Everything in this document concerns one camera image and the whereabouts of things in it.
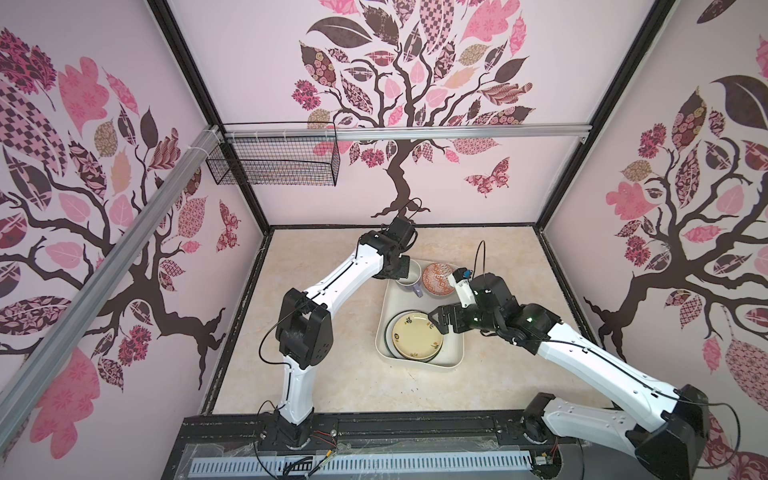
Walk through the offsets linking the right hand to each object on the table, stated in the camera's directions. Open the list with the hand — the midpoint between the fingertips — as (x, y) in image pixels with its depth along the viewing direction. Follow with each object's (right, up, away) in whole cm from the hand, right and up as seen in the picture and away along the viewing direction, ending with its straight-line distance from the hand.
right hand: (441, 309), depth 76 cm
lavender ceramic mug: (-7, +7, +8) cm, 13 cm away
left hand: (-12, +8, +13) cm, 19 cm away
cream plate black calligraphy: (-6, -10, +10) cm, 15 cm away
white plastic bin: (-10, -1, +21) cm, 23 cm away
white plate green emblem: (-14, -10, +12) cm, 21 cm away
